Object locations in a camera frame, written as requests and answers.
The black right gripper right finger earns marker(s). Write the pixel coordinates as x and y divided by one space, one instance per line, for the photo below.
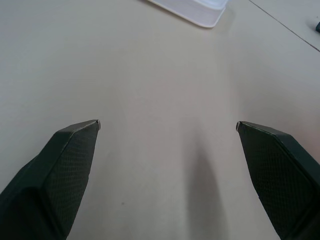
280 175

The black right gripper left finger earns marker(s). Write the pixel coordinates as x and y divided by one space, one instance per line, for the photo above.
55 180

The small dark object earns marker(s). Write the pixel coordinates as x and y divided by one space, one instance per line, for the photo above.
317 26

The white plastic tray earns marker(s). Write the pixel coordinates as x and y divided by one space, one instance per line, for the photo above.
200 12

